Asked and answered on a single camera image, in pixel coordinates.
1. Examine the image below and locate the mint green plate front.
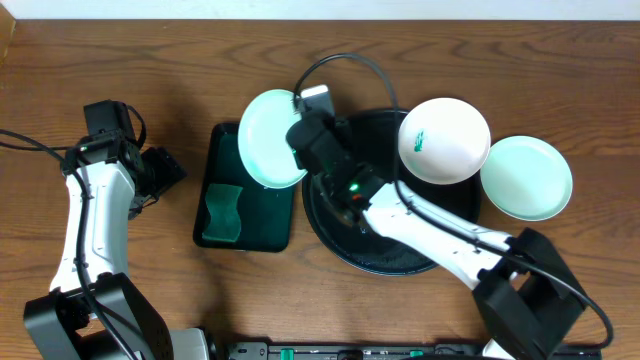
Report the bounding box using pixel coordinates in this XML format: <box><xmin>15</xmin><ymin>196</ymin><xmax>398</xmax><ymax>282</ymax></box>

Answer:
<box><xmin>238</xmin><ymin>89</ymin><xmax>307</xmax><ymax>189</ymax></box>

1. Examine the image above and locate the mint green plate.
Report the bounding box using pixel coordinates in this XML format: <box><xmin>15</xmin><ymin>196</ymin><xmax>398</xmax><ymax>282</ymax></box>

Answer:
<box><xmin>238</xmin><ymin>89</ymin><xmax>307</xmax><ymax>189</ymax></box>
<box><xmin>480</xmin><ymin>135</ymin><xmax>573</xmax><ymax>222</ymax></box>

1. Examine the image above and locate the green sponge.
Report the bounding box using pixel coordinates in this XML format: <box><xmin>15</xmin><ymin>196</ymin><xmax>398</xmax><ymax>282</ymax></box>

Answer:
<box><xmin>202</xmin><ymin>183</ymin><xmax>243</xmax><ymax>243</ymax></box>

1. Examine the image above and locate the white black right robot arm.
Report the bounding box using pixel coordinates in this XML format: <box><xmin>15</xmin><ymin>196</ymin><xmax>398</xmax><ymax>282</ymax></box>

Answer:
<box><xmin>285</xmin><ymin>114</ymin><xmax>587</xmax><ymax>359</ymax></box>

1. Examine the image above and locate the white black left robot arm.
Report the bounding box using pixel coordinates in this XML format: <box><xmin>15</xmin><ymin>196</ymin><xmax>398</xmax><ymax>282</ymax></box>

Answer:
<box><xmin>23</xmin><ymin>131</ymin><xmax>210</xmax><ymax>359</ymax></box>

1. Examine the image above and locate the round black tray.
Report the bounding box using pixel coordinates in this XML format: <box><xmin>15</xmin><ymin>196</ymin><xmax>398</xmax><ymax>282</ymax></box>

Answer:
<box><xmin>302</xmin><ymin>109</ymin><xmax>482</xmax><ymax>276</ymax></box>

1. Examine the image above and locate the dark green rectangular tray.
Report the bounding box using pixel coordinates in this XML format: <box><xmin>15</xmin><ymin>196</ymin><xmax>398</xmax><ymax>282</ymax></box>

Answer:
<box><xmin>193</xmin><ymin>123</ymin><xmax>295</xmax><ymax>253</ymax></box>

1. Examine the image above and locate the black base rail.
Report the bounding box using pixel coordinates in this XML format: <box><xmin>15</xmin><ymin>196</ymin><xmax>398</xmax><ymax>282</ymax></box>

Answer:
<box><xmin>222</xmin><ymin>341</ymin><xmax>604</xmax><ymax>360</ymax></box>

